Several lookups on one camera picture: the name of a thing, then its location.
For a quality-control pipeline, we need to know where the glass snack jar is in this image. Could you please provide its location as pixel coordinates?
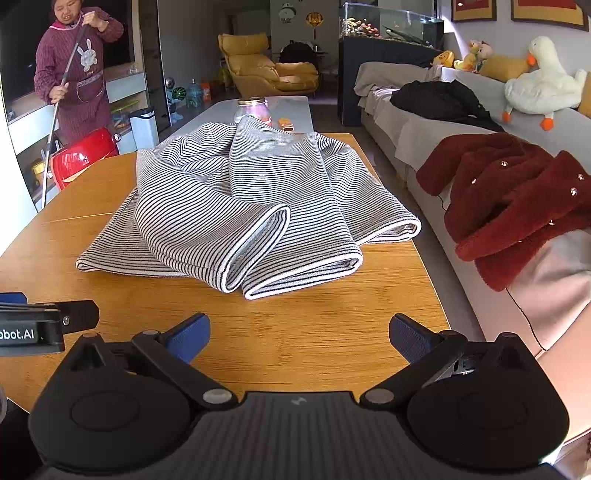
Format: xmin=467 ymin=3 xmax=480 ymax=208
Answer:
xmin=235 ymin=97 xmax=271 ymax=125

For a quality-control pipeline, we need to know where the grey sofa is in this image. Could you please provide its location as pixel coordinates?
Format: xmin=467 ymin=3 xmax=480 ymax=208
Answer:
xmin=355 ymin=60 xmax=591 ymax=444

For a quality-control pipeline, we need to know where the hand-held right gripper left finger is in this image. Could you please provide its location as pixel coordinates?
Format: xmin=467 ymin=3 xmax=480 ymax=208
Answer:
xmin=68 ymin=312 xmax=239 ymax=412

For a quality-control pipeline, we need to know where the white goose plush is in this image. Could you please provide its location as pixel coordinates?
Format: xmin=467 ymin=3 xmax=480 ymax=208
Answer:
xmin=502 ymin=36 xmax=588 ymax=131

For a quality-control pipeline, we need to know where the white tv cabinet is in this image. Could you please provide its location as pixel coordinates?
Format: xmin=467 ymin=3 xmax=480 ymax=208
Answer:
xmin=7 ymin=62 xmax=160 ymax=204

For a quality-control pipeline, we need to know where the grey coffee table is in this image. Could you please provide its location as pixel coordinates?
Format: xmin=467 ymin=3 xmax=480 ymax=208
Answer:
xmin=182 ymin=95 xmax=315 ymax=139

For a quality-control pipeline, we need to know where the beige sofa throw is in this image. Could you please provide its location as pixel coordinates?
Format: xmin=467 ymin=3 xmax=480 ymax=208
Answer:
xmin=355 ymin=61 xmax=462 ymax=162

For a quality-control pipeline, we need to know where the television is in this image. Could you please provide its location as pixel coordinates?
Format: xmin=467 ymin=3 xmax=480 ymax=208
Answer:
xmin=0 ymin=0 xmax=137 ymax=123

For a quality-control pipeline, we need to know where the yellow chick plush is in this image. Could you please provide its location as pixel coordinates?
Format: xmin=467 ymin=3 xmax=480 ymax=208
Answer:
xmin=455 ymin=41 xmax=481 ymax=71

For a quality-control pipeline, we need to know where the fish tank on dark cabinet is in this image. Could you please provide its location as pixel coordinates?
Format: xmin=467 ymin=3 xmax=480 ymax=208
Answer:
xmin=338 ymin=2 xmax=445 ymax=127

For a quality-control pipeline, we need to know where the mop handle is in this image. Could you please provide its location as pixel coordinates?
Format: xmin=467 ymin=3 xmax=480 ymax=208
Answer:
xmin=39 ymin=11 xmax=93 ymax=210

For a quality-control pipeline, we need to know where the yellow armchair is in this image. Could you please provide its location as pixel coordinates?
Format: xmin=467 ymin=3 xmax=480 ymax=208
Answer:
xmin=218 ymin=33 xmax=320 ymax=95

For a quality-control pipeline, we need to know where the black white striped garment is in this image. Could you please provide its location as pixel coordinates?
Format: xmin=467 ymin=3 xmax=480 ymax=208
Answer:
xmin=75 ymin=114 xmax=423 ymax=302

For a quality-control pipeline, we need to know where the black jacket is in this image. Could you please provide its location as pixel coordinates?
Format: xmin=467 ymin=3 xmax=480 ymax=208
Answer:
xmin=390 ymin=79 xmax=506 ymax=134

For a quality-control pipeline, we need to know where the yellow cushion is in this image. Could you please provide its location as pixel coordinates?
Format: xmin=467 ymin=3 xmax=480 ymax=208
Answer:
xmin=480 ymin=55 xmax=532 ymax=83

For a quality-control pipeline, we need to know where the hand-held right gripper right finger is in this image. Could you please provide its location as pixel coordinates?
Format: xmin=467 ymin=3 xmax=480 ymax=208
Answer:
xmin=359 ymin=313 xmax=532 ymax=409

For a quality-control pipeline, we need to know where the black bag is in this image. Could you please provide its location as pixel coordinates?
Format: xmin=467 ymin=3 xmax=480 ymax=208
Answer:
xmin=279 ymin=41 xmax=319 ymax=65

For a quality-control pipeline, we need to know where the red framed wall picture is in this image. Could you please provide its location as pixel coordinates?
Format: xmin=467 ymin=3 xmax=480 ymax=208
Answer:
xmin=510 ymin=0 xmax=591 ymax=31
xmin=451 ymin=0 xmax=497 ymax=23

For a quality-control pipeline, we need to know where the white trash bin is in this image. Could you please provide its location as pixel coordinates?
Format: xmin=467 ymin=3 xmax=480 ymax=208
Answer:
xmin=129 ymin=107 xmax=160 ymax=153

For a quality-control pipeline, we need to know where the red fleece jacket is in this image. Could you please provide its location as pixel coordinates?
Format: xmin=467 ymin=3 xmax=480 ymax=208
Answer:
xmin=416 ymin=133 xmax=591 ymax=292

